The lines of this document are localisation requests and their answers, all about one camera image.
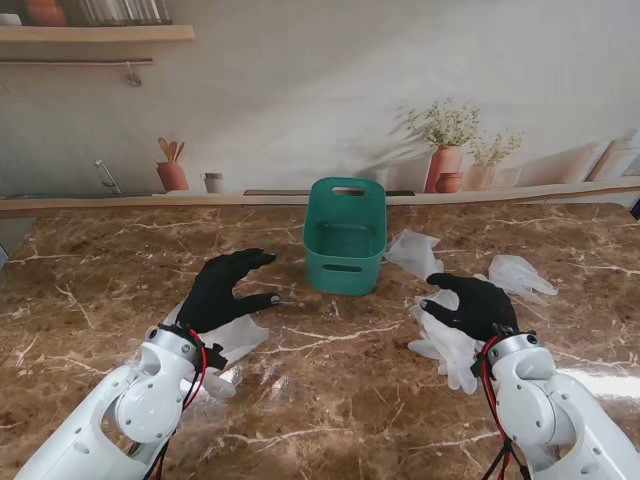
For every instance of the green plastic basket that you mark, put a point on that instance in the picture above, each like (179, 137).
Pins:
(345, 240)

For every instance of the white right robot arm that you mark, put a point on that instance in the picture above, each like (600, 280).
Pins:
(540, 410)

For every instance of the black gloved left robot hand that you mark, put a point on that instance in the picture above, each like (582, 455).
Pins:
(220, 295)

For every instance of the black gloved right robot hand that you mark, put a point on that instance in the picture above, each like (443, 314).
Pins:
(480, 310)

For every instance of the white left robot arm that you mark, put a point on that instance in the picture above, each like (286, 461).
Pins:
(130, 415)

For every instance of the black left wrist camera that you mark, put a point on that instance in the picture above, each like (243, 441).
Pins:
(215, 357)

